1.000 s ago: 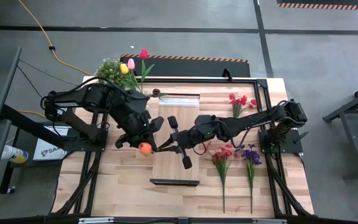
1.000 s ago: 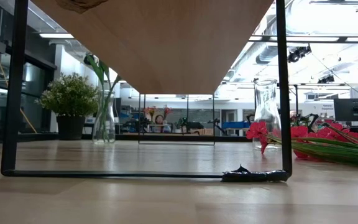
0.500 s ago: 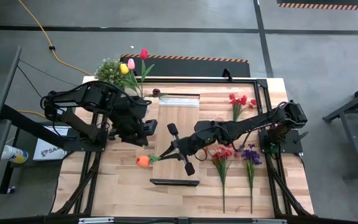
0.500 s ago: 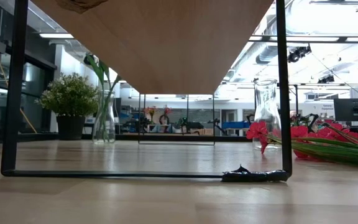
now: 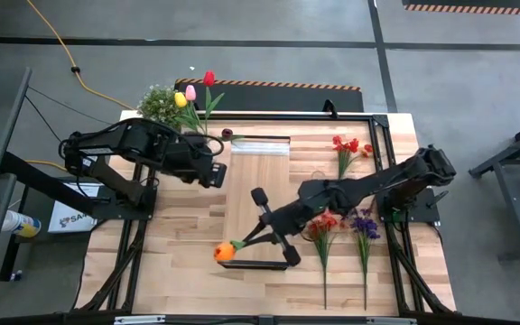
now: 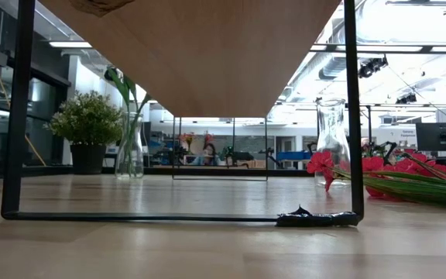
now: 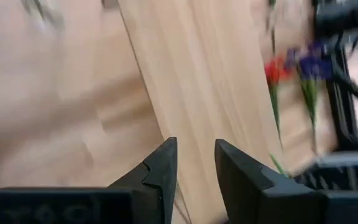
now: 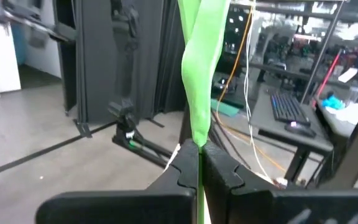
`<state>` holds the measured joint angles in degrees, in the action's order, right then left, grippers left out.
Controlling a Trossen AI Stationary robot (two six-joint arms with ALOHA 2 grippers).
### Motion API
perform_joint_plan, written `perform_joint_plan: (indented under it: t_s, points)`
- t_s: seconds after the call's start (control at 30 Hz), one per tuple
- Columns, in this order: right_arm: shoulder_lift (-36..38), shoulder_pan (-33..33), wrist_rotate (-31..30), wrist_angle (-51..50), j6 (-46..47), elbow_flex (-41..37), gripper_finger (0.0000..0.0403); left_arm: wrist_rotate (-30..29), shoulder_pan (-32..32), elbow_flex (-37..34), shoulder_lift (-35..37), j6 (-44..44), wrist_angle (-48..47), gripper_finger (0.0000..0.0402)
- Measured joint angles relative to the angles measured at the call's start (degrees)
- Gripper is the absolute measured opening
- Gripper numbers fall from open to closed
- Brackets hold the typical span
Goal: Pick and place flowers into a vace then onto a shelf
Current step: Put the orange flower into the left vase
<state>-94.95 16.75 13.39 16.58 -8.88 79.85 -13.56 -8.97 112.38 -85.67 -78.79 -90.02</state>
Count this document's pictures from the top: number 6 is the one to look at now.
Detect large red flower bunch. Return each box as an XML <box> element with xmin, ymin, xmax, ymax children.
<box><xmin>306</xmin><ymin>149</ymin><xmax>446</xmax><ymax>212</ymax></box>

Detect yellow artificial tulip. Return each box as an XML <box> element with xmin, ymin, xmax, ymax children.
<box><xmin>106</xmin><ymin>66</ymin><xmax>133</xmax><ymax>175</ymax></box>

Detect person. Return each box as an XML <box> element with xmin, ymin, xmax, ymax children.
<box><xmin>190</xmin><ymin>142</ymin><xmax>224</xmax><ymax>167</ymax></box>

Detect background flower bouquet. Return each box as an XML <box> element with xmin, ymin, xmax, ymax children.
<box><xmin>178</xmin><ymin>131</ymin><xmax>215</xmax><ymax>156</ymax></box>

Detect blue storage bin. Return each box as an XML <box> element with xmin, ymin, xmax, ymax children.
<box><xmin>276</xmin><ymin>150</ymin><xmax>312</xmax><ymax>161</ymax></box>

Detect wooden conveyor board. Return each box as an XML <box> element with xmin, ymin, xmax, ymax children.
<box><xmin>0</xmin><ymin>0</ymin><xmax>365</xmax><ymax>229</ymax></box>

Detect clear glass vase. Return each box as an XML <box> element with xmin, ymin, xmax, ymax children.
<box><xmin>314</xmin><ymin>97</ymin><xmax>352</xmax><ymax>190</ymax></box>
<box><xmin>114</xmin><ymin>111</ymin><xmax>146</xmax><ymax>181</ymax></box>

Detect black tape lump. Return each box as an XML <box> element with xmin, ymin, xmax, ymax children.
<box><xmin>276</xmin><ymin>205</ymin><xmax>362</xmax><ymax>229</ymax></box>

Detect potted plant white blossoms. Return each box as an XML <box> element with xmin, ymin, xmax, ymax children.
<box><xmin>43</xmin><ymin>89</ymin><xmax>125</xmax><ymax>175</ymax></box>

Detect black computer monitor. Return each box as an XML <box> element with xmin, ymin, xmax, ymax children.
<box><xmin>415</xmin><ymin>122</ymin><xmax>446</xmax><ymax>153</ymax></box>

